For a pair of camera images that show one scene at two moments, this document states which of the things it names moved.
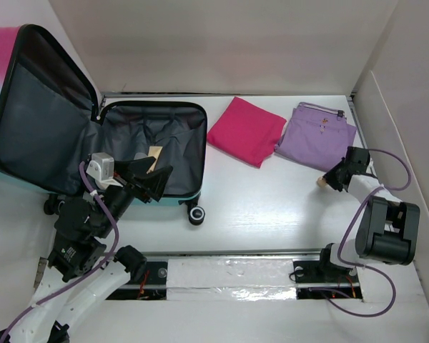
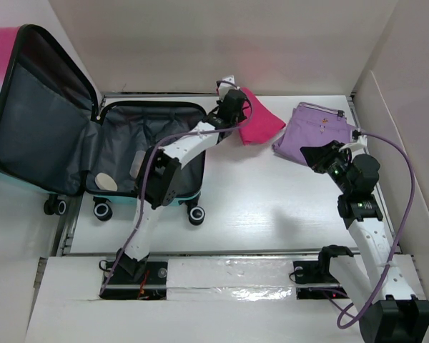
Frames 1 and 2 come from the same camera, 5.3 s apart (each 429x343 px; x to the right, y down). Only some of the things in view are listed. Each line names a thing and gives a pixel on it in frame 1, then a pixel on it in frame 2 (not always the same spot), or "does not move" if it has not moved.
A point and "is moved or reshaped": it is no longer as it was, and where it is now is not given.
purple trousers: (316, 136) does not move
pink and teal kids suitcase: (43, 119) does not move
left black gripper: (155, 181) to (240, 116)
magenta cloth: (246, 132) is moved or reshaped
